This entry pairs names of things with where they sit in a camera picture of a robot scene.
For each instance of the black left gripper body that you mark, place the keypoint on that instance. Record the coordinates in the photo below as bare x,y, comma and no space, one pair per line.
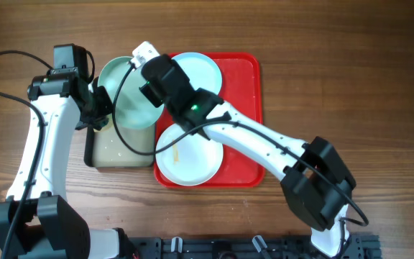
99,101

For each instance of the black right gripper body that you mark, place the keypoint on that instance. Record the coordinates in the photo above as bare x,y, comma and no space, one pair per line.
153,70

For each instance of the mint green plate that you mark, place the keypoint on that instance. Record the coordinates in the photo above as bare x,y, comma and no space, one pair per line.
133,109

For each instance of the light blue plate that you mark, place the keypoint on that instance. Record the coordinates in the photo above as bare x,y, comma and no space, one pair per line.
202,71

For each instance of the white plate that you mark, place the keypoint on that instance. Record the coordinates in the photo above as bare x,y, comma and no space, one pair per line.
191,161

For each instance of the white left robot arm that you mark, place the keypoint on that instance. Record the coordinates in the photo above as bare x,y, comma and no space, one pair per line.
36,221

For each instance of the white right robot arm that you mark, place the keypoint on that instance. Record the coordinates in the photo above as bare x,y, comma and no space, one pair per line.
315,181

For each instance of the red plastic tray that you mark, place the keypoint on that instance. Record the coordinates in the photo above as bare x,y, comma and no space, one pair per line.
242,89

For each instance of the black water basin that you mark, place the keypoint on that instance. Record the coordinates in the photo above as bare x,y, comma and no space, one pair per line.
104,149

